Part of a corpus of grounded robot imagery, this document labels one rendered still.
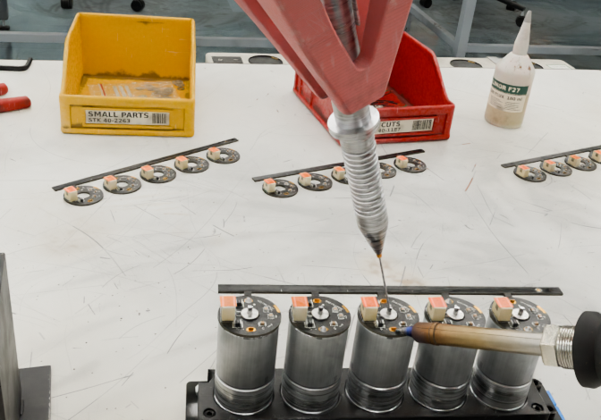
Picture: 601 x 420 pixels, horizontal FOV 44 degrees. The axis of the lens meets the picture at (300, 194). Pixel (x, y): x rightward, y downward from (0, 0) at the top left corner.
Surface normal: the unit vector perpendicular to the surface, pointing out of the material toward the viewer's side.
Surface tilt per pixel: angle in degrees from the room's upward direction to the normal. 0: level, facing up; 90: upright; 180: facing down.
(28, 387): 0
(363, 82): 100
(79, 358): 0
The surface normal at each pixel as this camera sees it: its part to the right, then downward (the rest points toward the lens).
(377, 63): 0.56, 0.58
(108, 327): 0.09, -0.87
